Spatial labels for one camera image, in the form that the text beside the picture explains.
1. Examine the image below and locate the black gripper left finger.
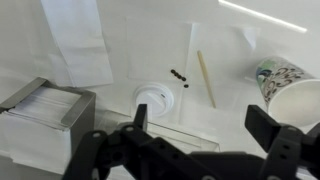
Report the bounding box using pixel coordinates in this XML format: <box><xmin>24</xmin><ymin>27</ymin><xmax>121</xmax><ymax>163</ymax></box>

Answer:
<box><xmin>61</xmin><ymin>103</ymin><xmax>201</xmax><ymax>180</ymax></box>

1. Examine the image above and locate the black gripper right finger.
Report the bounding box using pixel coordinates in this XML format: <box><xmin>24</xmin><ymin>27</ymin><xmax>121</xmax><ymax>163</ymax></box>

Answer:
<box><xmin>244</xmin><ymin>104</ymin><xmax>320</xmax><ymax>180</ymax></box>

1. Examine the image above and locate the printed paper coffee cup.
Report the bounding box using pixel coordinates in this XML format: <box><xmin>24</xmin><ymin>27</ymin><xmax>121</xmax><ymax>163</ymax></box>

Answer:
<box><xmin>255</xmin><ymin>55</ymin><xmax>320</xmax><ymax>128</ymax></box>

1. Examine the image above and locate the white coffee cup lid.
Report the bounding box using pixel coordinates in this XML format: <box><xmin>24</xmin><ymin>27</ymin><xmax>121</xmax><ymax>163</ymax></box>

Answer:
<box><xmin>132</xmin><ymin>83</ymin><xmax>175</xmax><ymax>118</ymax></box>

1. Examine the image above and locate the folded white paper towel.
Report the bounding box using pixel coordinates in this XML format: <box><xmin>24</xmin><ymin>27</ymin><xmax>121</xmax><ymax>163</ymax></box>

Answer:
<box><xmin>40</xmin><ymin>0</ymin><xmax>114</xmax><ymax>89</ymax></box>

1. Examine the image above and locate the grey metal napkin dispenser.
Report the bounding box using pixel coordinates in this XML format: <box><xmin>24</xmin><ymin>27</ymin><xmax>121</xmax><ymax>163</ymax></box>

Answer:
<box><xmin>0</xmin><ymin>77</ymin><xmax>97</xmax><ymax>176</ymax></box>

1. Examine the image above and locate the clear acrylic tray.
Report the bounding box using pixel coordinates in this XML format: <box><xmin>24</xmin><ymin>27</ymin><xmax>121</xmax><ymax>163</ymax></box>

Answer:
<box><xmin>94</xmin><ymin>109</ymin><xmax>221</xmax><ymax>158</ymax></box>

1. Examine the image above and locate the wooden stir stick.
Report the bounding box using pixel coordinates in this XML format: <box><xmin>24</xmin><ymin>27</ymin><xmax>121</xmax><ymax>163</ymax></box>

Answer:
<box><xmin>196</xmin><ymin>49</ymin><xmax>218</xmax><ymax>110</ymax></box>

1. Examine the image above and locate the row of black beads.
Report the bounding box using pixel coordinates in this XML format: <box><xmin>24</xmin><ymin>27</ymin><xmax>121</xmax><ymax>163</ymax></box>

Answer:
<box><xmin>170</xmin><ymin>68</ymin><xmax>187</xmax><ymax>82</ymax></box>

